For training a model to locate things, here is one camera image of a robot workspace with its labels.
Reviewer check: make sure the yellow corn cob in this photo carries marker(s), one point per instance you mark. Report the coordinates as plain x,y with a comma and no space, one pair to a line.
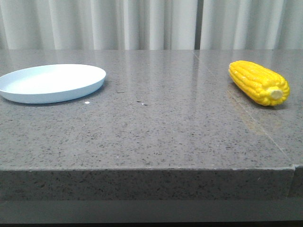
262,85

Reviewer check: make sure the light blue round plate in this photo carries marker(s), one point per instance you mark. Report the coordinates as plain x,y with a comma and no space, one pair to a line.
51,83

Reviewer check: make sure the white pleated curtain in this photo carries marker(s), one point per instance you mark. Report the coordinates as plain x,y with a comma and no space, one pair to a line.
151,24

